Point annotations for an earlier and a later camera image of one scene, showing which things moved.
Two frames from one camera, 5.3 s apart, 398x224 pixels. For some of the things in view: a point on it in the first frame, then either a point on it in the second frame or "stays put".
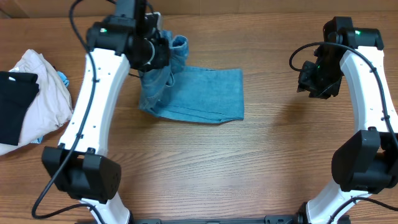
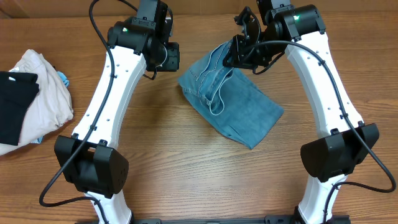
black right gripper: [306, 84] -> [242, 60]
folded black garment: [17, 90] stays put
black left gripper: [161, 58] stays put
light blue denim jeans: [191, 94] -> [236, 104]
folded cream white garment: [53, 106] stays put
